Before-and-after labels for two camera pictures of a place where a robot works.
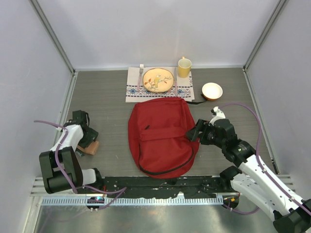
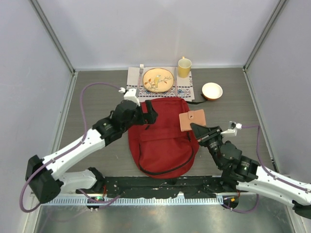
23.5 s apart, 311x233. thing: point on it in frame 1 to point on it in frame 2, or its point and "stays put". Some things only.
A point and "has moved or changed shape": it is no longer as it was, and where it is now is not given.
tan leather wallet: x=91 y=149 has moved or changed shape
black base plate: x=190 y=187 stays put
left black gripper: x=92 y=137 to x=151 y=114
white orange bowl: x=212 y=91 stays put
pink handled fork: x=141 y=68 stays put
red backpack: x=157 y=129 stays put
